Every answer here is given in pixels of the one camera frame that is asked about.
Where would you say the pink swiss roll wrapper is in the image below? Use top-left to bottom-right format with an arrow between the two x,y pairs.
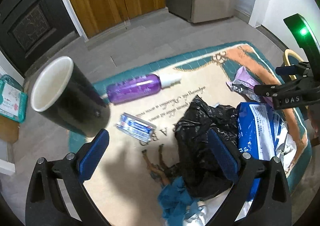
226,66 -> 273,107

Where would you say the black plastic bag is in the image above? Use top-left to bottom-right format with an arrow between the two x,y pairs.
175,96 -> 238,200

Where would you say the person's right hand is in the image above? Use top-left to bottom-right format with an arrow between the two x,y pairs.
308,103 -> 320,138

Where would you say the teal bin with yellow rim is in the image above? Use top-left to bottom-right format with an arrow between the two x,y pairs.
283,49 -> 303,81

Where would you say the blue white snack bag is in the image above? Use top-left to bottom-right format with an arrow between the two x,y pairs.
235,101 -> 297,202

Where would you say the brown cardboard box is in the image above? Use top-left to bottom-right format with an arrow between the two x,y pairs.
0,115 -> 20,144

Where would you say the blue tissue paper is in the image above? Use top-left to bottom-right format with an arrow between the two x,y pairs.
157,177 -> 200,226

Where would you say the green wet wipes pack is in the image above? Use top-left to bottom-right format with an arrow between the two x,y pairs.
0,75 -> 28,123

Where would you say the black paper cup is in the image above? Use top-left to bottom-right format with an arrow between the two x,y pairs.
30,56 -> 110,137

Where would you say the small blue white packet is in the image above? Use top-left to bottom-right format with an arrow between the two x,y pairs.
116,113 -> 156,143

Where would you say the teal and orange rug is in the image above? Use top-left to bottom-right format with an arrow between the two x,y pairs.
68,40 -> 313,226

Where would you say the purple spray bottle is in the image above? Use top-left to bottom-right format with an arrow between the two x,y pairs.
101,74 -> 181,104

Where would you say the black door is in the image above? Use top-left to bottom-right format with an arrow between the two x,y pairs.
1,0 -> 76,74

